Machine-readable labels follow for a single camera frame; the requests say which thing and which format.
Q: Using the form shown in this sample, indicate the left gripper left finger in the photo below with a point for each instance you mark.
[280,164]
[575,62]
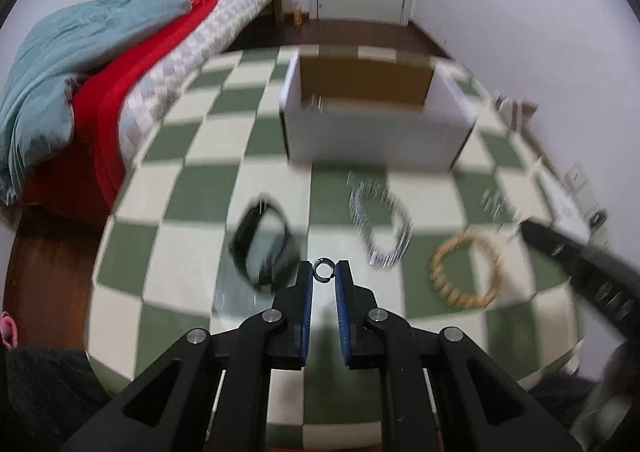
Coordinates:
[208,392]

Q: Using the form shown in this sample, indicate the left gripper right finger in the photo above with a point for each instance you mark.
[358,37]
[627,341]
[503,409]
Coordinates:
[439,391]

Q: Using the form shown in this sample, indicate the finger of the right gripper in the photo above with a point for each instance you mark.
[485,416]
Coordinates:
[608,284]

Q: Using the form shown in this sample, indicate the black smart band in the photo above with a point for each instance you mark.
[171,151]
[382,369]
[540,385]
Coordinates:
[263,248]

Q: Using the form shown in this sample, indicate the black charger plug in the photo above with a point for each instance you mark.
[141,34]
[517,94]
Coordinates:
[598,218]

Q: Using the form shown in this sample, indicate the person's dark trousers leg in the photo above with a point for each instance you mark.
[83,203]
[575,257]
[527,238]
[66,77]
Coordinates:
[46,396]

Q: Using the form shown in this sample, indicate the pink slipper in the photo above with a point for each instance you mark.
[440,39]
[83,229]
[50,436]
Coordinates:
[8,330]

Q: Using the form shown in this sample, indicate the green white checkered tablecloth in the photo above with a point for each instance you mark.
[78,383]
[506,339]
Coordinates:
[164,265]

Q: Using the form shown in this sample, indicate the red bed sheet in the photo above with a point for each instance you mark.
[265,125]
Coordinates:
[88,85]

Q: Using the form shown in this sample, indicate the white cardboard box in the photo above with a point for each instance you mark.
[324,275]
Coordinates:
[341,110]

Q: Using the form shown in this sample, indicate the teal blue blanket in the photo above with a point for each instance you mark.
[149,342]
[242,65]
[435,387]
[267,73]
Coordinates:
[57,54]

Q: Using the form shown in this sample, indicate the checkered grey white quilt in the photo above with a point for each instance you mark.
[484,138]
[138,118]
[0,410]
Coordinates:
[148,100]

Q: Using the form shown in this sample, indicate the small orange bottle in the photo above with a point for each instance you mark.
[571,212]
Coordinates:
[298,16]

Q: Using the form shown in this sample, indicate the white wall socket row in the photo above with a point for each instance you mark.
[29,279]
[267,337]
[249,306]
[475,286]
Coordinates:
[579,187]

